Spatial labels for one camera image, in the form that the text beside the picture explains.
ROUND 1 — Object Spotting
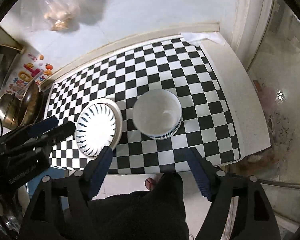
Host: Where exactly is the white plate blue leaf pattern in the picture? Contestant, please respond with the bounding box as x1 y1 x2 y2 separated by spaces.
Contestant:
75 103 116 158

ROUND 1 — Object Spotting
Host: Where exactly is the white bowl floral decoration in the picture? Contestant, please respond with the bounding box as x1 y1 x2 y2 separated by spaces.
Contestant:
133 89 182 136

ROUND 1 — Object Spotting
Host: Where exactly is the white plate grey floral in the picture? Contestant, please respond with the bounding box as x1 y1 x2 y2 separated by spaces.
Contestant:
88 99 123 153

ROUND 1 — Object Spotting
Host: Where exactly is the white bowl blue rim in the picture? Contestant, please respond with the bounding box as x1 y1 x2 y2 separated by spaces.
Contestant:
148 119 182 140

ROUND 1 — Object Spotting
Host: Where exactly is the dark wok pan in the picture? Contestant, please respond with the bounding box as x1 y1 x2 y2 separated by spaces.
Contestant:
17 82 39 126

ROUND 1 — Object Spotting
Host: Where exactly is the steel pot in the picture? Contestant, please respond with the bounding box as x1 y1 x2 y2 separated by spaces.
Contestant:
0 93 21 130

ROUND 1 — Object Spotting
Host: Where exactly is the person's dark trousers leg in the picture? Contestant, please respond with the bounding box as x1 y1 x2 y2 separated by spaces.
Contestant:
89 173 190 239

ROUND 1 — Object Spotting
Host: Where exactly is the black white checkered mat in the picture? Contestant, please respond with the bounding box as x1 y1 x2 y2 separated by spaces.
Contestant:
45 36 241 174

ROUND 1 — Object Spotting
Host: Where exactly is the plastic bag with eggs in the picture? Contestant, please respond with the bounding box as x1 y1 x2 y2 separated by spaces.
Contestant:
20 0 80 32

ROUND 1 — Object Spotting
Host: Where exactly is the colourful wall sticker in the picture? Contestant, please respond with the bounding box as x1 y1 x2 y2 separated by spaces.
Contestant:
1 49 55 98

